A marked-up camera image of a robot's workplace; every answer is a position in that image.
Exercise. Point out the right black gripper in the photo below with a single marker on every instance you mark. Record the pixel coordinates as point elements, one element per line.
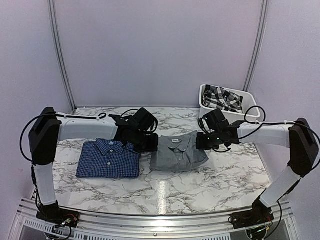
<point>199,144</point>

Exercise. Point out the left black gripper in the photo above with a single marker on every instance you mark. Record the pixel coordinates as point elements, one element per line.
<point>153,147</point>

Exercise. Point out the blue checkered shirt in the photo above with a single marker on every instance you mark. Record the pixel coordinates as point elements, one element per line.
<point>110,159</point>

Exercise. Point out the grey long sleeve shirt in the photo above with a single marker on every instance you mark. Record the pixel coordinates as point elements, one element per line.
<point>178,154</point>

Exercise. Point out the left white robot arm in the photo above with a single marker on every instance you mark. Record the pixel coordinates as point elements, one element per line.
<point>50,127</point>

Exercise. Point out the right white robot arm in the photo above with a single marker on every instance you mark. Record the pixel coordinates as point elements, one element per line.
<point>302,141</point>

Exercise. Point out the white plastic bin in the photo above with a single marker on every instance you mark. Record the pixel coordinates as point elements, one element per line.
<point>249,111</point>

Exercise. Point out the black white plaid shirt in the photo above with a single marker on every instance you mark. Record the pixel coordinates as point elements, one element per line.
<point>215,97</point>

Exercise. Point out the left aluminium wall post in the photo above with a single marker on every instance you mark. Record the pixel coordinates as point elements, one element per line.
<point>59,53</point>

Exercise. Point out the aluminium wall post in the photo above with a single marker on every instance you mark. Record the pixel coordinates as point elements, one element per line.
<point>59,53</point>
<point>257,44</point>

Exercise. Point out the aluminium front frame rail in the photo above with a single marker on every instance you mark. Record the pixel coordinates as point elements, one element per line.
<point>107,226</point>

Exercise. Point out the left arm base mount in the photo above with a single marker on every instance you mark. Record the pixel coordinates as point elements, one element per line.
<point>56,215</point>

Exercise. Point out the right aluminium wall post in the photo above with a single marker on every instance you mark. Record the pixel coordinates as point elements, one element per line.
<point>257,44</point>

